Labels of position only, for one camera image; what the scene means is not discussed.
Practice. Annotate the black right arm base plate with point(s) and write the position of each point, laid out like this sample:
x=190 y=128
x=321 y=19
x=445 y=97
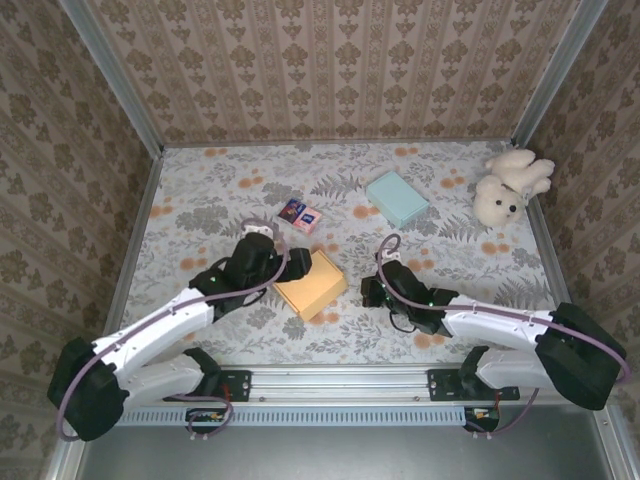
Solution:
x=442 y=385

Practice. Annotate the mint green paper box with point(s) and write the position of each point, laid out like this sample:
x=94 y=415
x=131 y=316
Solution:
x=397 y=200

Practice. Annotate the tan cardboard paper box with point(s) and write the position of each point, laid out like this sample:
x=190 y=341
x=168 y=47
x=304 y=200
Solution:
x=315 y=290

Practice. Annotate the black controller board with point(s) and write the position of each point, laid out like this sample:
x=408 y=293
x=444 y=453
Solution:
x=482 y=416
x=205 y=417

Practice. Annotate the long aluminium base rail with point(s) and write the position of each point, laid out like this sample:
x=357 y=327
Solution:
x=340 y=382

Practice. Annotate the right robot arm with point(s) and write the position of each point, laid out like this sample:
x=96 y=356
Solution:
x=490 y=327

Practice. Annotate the aluminium frame post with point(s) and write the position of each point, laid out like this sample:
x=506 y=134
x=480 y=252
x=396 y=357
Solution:
x=555 y=70
x=110 y=65

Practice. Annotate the aluminium side rail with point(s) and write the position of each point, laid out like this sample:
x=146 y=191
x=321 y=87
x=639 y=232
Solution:
x=132 y=250
x=557 y=270

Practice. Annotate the pink tissue pack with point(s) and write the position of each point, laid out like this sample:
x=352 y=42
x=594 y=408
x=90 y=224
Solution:
x=307 y=221

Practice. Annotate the blue tissue pack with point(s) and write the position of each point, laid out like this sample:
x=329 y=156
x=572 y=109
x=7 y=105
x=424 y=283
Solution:
x=291 y=210

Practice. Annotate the grey metal lower panel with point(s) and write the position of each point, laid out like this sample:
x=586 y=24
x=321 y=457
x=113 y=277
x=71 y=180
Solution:
x=325 y=455

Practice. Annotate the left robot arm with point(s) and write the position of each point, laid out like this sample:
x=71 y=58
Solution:
x=165 y=330

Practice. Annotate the white plush toy dog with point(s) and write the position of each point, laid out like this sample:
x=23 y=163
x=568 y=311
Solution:
x=500 y=200

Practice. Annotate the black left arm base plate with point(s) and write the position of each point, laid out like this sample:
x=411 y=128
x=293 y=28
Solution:
x=240 y=385

